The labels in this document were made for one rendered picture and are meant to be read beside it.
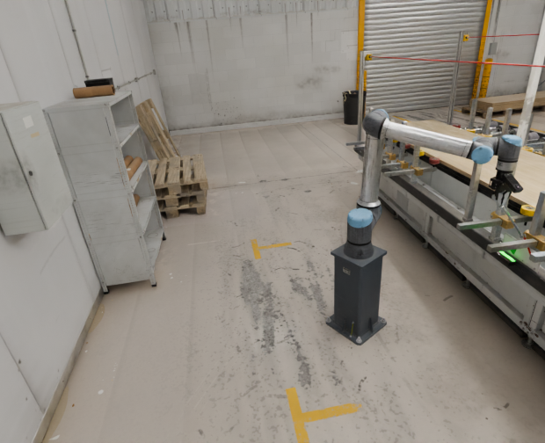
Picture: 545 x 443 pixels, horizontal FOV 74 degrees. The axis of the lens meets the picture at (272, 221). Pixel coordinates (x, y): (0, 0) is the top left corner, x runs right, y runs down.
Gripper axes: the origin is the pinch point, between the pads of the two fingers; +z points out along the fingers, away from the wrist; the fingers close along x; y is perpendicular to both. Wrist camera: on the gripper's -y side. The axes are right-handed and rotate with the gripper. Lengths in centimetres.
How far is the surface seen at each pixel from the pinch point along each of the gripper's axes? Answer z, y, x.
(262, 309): 96, 59, 132
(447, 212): 27, 50, -4
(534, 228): 5.3, -18.3, -6.0
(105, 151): -26, 110, 230
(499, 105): 73, 592, -458
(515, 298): 73, 6, -31
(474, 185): 0.6, 31.9, -6.6
